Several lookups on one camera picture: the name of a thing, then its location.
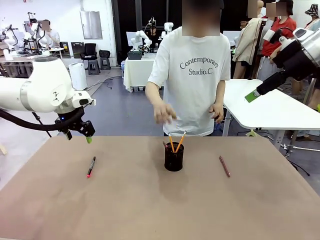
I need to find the silver metal stand base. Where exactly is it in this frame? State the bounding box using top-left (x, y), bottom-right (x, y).
top-left (279, 142), bottom-right (320, 176)

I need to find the black tripod leg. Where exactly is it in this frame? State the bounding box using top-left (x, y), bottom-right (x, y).
top-left (31, 111), bottom-right (53, 138)

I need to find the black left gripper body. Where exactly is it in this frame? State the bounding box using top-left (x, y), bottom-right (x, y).
top-left (55, 109), bottom-right (85, 126)

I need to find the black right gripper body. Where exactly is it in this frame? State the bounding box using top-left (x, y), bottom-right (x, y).
top-left (268, 46), bottom-right (317, 87)

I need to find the black step stool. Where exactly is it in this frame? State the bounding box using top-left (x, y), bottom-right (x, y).
top-left (99, 49), bottom-right (112, 70)

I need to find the person in white T-shirt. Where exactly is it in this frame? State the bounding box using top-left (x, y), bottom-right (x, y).
top-left (145, 0), bottom-right (231, 137)

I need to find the black marker pink cap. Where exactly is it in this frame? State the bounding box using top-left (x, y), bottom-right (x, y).
top-left (86, 156), bottom-right (97, 179)

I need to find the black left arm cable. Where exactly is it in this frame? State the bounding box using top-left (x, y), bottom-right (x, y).
top-left (0, 107), bottom-right (85, 133)

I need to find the grey metal wall panel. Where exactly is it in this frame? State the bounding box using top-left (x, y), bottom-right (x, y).
top-left (79, 10), bottom-right (103, 40)

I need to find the person's right forearm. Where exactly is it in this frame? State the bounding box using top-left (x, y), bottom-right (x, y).
top-left (145, 81), bottom-right (166, 108)

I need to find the black office chair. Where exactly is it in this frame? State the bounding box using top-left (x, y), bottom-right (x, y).
top-left (80, 43), bottom-right (98, 61)

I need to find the person's left forearm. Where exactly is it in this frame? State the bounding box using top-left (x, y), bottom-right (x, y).
top-left (212, 79), bottom-right (226, 106)

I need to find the grey step stool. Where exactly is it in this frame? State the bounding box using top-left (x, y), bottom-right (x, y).
top-left (87, 59), bottom-right (101, 75)

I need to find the black mesh pen holder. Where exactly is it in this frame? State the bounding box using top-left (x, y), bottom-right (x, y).
top-left (164, 141), bottom-right (185, 173)

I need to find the person's right hand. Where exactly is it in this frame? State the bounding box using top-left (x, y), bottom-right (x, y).
top-left (153, 102), bottom-right (177, 125)

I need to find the mannequin in red shirt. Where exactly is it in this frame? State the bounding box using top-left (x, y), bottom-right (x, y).
top-left (259, 0), bottom-right (297, 83)

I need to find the black equipment box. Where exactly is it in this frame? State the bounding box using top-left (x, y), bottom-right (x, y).
top-left (127, 51), bottom-right (143, 61)

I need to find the table with white cloth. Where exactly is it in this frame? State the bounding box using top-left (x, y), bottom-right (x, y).
top-left (124, 57), bottom-right (165, 93)

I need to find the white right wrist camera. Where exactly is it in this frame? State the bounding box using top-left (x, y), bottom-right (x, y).
top-left (263, 29), bottom-right (283, 43)

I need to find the white air purifier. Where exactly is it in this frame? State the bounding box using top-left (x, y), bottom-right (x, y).
top-left (68, 62), bottom-right (88, 91)

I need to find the seated person in white shirt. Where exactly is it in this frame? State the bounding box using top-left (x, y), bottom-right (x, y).
top-left (41, 19), bottom-right (61, 50)

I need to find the person's left hand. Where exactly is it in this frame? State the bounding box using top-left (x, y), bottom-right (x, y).
top-left (208, 102), bottom-right (224, 124)

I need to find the mannequin in beige coat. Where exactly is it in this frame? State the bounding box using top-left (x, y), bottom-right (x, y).
top-left (232, 0), bottom-right (266, 80)

